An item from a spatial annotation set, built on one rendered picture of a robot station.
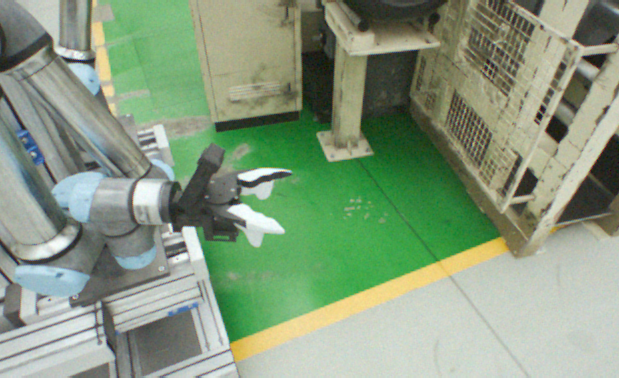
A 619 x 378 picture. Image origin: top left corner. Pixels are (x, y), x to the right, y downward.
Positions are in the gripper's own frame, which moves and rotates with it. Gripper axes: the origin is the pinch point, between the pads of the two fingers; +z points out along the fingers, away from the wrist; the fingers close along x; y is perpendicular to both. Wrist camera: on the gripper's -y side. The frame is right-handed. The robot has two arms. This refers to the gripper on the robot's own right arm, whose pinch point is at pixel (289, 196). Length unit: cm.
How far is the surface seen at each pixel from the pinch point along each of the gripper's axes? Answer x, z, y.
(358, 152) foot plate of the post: -153, 26, 85
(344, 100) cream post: -150, 16, 52
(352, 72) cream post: -148, 19, 36
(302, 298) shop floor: -59, -1, 99
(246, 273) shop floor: -70, -26, 98
